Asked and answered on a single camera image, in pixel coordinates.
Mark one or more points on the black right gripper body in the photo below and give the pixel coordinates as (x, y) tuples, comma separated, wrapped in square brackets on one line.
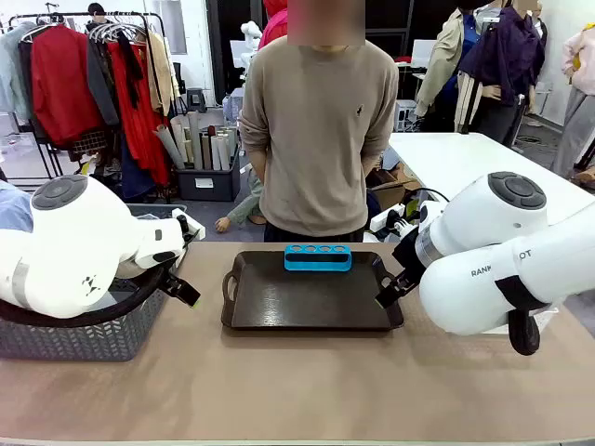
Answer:
[(409, 255)]

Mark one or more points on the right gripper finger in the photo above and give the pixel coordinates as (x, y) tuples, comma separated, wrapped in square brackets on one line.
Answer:
[(406, 281), (388, 295)]

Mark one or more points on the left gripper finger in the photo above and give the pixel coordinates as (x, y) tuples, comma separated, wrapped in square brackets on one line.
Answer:
[(189, 292), (173, 282)]

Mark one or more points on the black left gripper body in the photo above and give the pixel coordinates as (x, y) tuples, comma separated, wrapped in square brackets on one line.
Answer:
[(179, 260)]

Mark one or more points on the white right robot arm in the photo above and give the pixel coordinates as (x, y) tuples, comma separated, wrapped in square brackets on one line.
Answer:
[(493, 260)]

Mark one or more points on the person's right forearm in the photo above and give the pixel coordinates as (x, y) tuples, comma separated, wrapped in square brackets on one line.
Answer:
[(258, 168)]

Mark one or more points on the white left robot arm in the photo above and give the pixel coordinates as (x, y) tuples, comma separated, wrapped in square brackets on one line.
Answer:
[(70, 241)]

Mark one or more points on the white power strip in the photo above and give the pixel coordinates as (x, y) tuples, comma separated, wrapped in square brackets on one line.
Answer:
[(383, 220)]

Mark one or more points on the brown cardboard box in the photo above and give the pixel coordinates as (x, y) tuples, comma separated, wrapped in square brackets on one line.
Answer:
[(392, 188)]

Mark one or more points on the blue test tube rack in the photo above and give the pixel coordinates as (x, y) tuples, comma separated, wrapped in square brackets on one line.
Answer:
[(318, 262)]

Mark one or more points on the dark brown serving tray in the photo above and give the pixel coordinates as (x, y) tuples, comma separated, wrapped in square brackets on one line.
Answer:
[(307, 302)]

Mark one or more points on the dark grey storage bin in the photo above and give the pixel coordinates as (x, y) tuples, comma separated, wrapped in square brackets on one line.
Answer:
[(209, 183)]

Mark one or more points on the large grey plastic basket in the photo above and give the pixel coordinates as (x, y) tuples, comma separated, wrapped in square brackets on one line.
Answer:
[(83, 339)]

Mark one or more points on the white table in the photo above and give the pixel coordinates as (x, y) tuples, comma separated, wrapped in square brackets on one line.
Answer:
[(465, 158)]

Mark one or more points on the white paper roll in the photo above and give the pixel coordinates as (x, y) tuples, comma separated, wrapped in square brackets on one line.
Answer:
[(216, 153)]

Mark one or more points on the grey paper roll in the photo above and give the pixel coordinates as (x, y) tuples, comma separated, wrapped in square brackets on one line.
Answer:
[(195, 139), (169, 146)]

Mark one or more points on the red dress on hanger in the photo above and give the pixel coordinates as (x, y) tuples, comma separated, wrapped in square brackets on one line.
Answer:
[(141, 139)]

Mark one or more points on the person in beige sweater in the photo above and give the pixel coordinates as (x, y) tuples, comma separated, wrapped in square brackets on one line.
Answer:
[(321, 139)]

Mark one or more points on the black stool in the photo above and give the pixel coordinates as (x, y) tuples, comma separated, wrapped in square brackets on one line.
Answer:
[(196, 98)]

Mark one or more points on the light blue cloth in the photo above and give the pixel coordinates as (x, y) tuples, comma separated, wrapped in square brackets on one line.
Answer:
[(14, 209)]

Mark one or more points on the beige coat on hanger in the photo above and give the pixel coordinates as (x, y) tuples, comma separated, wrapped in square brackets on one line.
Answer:
[(162, 69)]

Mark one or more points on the mannequin in beige coat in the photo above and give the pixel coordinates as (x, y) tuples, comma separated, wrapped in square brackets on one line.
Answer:
[(441, 65)]

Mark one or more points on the dark grey jacket on hanger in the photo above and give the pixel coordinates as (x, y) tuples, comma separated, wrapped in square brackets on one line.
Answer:
[(100, 83)]

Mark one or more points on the black scarf on hanger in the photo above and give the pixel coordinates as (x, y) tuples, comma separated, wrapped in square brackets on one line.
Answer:
[(132, 69)]

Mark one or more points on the red jacket on hanger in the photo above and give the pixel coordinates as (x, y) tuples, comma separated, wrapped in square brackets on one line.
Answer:
[(60, 83)]

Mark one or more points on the mannequin in purple jacket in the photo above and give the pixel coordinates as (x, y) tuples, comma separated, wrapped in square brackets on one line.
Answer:
[(506, 60)]

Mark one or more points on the person in pink top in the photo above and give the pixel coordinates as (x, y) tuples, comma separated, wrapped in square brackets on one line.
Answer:
[(576, 107)]

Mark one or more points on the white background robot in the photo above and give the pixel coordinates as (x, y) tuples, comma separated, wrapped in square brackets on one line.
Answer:
[(251, 42)]

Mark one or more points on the black metal clothes rack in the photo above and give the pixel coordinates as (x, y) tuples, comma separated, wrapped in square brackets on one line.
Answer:
[(153, 28)]

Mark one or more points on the light grey-blue shirt on hanger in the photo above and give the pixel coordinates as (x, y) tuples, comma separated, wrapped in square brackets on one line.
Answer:
[(11, 69)]

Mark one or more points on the person in red hoodie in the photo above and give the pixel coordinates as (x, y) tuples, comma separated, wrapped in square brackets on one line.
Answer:
[(274, 23)]

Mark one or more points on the background person with black hair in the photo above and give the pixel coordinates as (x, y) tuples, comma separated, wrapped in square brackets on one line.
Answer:
[(97, 13)]

